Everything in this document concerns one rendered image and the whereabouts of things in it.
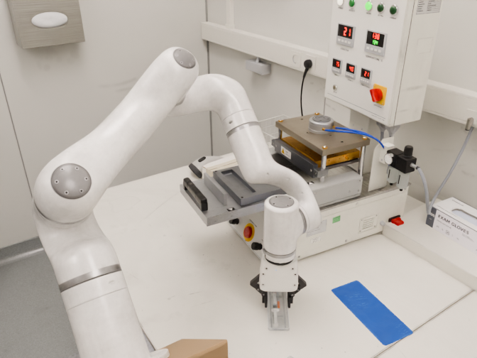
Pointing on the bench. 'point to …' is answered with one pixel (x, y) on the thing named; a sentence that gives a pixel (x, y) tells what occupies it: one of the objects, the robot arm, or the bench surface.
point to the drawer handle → (196, 193)
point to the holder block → (231, 184)
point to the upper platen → (338, 159)
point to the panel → (257, 222)
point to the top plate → (324, 133)
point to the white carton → (455, 221)
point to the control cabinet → (381, 69)
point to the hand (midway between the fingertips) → (277, 299)
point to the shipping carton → (219, 165)
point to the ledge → (434, 246)
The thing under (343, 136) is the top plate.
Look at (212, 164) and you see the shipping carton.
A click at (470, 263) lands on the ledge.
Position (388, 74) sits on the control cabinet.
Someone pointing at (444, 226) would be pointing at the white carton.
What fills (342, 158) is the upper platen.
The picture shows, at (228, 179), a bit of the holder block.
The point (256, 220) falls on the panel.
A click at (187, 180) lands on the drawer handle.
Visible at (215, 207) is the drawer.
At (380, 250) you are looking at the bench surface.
